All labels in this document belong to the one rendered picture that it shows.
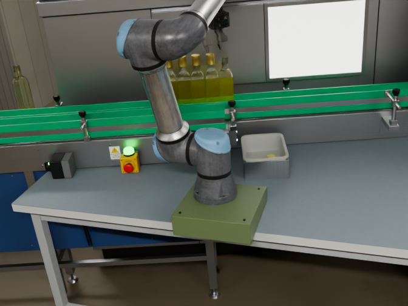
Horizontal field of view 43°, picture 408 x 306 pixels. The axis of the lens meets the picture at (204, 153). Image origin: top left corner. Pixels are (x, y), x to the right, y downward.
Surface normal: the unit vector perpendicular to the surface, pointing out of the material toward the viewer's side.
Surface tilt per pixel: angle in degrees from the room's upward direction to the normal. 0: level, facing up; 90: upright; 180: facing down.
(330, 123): 90
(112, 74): 90
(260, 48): 90
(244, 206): 4
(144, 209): 0
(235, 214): 4
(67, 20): 90
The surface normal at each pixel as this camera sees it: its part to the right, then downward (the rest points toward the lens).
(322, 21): -0.01, 0.46
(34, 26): 0.95, 0.07
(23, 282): -0.08, -0.89
